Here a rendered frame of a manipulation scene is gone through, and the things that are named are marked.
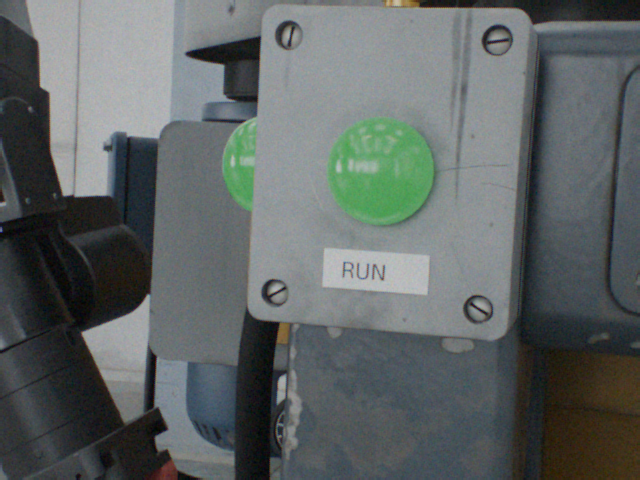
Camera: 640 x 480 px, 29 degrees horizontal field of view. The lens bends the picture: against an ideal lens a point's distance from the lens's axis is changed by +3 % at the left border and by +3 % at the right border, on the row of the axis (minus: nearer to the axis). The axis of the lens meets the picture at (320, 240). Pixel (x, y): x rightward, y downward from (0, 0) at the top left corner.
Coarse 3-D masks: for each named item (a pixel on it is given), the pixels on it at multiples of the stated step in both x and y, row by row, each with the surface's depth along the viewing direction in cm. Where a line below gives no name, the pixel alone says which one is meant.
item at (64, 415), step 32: (32, 352) 56; (64, 352) 57; (0, 384) 56; (32, 384) 56; (64, 384) 57; (96, 384) 58; (0, 416) 56; (32, 416) 56; (64, 416) 56; (96, 416) 57; (160, 416) 62; (0, 448) 57; (32, 448) 56; (64, 448) 56; (96, 448) 54
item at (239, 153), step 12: (252, 120) 36; (240, 132) 36; (252, 132) 35; (228, 144) 36; (240, 144) 35; (252, 144) 35; (228, 156) 36; (240, 156) 35; (252, 156) 35; (228, 168) 36; (240, 168) 35; (252, 168) 35; (228, 180) 36; (240, 180) 35; (252, 180) 35; (240, 192) 36; (252, 192) 35; (240, 204) 36
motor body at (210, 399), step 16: (208, 112) 86; (224, 112) 84; (240, 112) 83; (256, 112) 82; (192, 368) 87; (208, 368) 85; (224, 368) 84; (192, 384) 87; (208, 384) 85; (224, 384) 84; (272, 384) 83; (192, 400) 87; (208, 400) 85; (224, 400) 84; (272, 400) 83; (192, 416) 87; (208, 416) 85; (224, 416) 84; (208, 432) 86; (224, 432) 84; (224, 448) 86; (272, 448) 84
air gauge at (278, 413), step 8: (280, 408) 60; (272, 416) 60; (280, 416) 60; (272, 424) 60; (280, 424) 60; (272, 432) 60; (280, 432) 60; (272, 440) 60; (280, 440) 60; (280, 448) 60; (280, 456) 60
